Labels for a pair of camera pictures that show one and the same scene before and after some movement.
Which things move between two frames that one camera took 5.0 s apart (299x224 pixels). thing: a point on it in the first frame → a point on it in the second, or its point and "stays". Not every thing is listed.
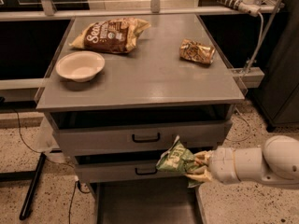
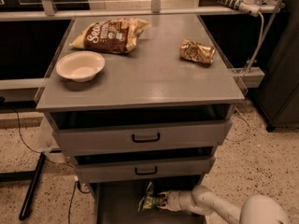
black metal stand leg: [34, 185] stays
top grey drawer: [137, 133] stays
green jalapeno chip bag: [178, 159] → [149, 201]
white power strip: [247, 4] stays
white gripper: [221, 165] → [175, 201]
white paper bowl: [81, 66] stays
